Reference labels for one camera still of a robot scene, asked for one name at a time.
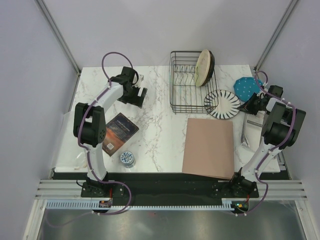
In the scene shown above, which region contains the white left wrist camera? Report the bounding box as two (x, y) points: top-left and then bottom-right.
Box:
(132, 74), (144, 88)

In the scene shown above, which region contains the white paper leaflet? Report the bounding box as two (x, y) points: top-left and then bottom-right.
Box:
(246, 111), (265, 128)

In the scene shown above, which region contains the blue striped white plate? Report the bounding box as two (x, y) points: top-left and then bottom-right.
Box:
(203, 89), (241, 120)

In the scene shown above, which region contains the blue patterned small cup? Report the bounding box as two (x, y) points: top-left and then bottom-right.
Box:
(120, 151), (136, 168)

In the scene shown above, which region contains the teal polka dot plate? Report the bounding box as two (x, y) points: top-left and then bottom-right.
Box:
(233, 76), (261, 102)

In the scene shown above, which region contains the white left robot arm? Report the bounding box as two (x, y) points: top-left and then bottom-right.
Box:
(72, 65), (255, 197)

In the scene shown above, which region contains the clear plastic bag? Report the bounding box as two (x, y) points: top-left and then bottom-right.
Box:
(53, 111), (87, 172)

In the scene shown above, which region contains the pink folder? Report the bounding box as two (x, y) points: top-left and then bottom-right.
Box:
(182, 118), (235, 180)

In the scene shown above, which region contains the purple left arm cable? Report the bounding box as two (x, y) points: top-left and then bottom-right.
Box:
(44, 51), (133, 228)

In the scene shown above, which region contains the black wire dish rack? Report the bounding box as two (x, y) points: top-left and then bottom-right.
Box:
(169, 50), (218, 114)

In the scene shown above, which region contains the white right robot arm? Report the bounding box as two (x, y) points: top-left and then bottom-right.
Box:
(238, 85), (306, 182)

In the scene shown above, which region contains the white cable duct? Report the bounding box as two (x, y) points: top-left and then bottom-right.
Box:
(46, 198), (238, 211)

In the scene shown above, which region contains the dark sunset book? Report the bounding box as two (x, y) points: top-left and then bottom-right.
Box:
(102, 113), (139, 157)

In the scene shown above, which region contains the cream plate with branch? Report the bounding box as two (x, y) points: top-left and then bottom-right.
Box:
(194, 49), (212, 87)

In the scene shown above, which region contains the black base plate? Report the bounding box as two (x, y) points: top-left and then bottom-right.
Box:
(81, 173), (259, 205)

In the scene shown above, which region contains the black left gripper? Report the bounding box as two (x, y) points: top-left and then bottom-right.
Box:
(118, 84), (147, 109)

